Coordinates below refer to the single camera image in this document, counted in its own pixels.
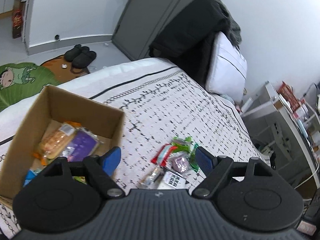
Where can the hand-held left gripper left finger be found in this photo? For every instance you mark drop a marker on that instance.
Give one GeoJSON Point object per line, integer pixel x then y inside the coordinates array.
{"type": "Point", "coordinates": [111, 160]}

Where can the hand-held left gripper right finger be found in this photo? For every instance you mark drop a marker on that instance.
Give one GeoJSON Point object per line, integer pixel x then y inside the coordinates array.
{"type": "Point", "coordinates": [203, 161]}

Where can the pile of snack packets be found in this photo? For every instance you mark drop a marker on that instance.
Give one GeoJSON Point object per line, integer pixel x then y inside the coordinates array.
{"type": "Point", "coordinates": [175, 165]}

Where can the purple snack packet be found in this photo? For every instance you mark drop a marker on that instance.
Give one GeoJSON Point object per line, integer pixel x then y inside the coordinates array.
{"type": "Point", "coordinates": [81, 145]}

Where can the green snack packet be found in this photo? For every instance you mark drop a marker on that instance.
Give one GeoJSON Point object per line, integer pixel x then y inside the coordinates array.
{"type": "Point", "coordinates": [79, 179]}

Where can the orange biscuit packet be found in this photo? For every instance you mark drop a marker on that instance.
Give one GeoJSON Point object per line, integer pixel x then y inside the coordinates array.
{"type": "Point", "coordinates": [56, 141]}

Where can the blue snack packet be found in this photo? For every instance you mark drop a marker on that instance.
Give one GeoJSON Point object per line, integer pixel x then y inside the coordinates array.
{"type": "Point", "coordinates": [31, 176]}

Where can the white desk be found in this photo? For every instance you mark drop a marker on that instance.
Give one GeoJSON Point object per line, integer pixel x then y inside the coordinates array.
{"type": "Point", "coordinates": [272, 120]}

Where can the white bed sheet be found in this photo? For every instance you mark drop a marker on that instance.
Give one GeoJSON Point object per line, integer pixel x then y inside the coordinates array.
{"type": "Point", "coordinates": [112, 71]}

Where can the white padded pillow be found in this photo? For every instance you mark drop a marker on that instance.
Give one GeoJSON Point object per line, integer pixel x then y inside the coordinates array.
{"type": "Point", "coordinates": [226, 72]}

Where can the red basket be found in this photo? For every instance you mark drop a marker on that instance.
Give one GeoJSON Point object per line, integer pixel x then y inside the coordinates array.
{"type": "Point", "coordinates": [287, 93]}

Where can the cartoon floor mat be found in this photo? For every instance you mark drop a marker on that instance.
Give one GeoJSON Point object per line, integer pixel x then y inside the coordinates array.
{"type": "Point", "coordinates": [27, 80]}

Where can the black jacket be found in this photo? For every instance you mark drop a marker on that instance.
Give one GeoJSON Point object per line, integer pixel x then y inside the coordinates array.
{"type": "Point", "coordinates": [185, 37]}

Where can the black door stopper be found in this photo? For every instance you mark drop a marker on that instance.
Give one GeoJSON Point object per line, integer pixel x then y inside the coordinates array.
{"type": "Point", "coordinates": [57, 37]}

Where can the grey fleece jacket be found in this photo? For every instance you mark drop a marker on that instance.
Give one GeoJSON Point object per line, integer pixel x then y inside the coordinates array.
{"type": "Point", "coordinates": [231, 25]}

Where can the grey door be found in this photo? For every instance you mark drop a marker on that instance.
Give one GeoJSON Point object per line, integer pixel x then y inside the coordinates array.
{"type": "Point", "coordinates": [150, 10]}

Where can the cola bottle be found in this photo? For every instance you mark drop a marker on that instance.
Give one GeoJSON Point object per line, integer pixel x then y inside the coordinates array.
{"type": "Point", "coordinates": [17, 21]}

